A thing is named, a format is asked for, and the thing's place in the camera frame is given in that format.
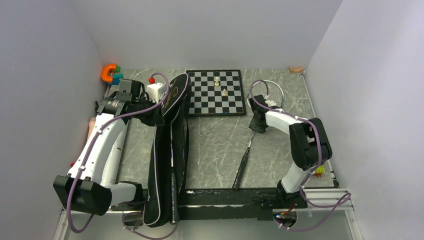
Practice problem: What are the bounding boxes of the colourful toy brick train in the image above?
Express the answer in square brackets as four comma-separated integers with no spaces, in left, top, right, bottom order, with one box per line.
[314,165,326,178]

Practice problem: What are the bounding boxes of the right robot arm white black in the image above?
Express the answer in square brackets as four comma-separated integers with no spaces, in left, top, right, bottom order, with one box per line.
[248,94,333,208]

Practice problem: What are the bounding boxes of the beige toy microphone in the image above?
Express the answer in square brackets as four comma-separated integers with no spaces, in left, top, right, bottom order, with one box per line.
[87,117,96,140]

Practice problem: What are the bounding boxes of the wooden arch block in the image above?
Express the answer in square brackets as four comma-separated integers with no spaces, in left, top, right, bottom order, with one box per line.
[288,66,304,73]

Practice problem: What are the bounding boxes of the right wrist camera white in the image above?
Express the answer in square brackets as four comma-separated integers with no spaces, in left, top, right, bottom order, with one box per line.
[265,99,278,108]

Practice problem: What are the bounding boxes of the black white chessboard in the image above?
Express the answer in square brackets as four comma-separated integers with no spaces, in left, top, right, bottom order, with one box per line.
[186,69,247,117]

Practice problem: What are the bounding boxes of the orange C-shaped toy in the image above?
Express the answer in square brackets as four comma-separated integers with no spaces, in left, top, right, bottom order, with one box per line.
[100,63,118,83]

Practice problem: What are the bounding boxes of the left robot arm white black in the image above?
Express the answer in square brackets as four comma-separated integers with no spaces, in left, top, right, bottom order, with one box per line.
[53,78,170,216]

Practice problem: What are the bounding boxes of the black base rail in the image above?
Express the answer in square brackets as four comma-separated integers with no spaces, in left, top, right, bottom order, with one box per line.
[110,187,309,223]

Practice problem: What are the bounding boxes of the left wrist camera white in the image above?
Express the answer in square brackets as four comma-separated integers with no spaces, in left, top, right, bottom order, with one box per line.
[145,82,166,103]

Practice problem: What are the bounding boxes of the teal blue toy blocks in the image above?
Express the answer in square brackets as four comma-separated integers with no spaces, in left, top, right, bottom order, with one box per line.
[110,65,124,86]

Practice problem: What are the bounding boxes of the white chess piece back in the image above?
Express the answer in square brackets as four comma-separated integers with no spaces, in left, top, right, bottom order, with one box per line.
[214,76,220,87]

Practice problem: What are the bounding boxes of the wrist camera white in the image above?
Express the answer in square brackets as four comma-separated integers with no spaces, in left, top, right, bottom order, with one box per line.
[265,99,278,108]
[145,82,166,103]

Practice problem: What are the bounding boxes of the black racket bag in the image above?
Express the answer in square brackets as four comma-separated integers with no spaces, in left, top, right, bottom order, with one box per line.
[143,73,191,228]

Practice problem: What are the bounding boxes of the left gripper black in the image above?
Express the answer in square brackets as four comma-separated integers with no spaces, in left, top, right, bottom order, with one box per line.
[132,96,165,127]

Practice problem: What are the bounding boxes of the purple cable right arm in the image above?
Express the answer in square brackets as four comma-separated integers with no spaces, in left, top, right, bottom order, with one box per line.
[249,79,352,232]

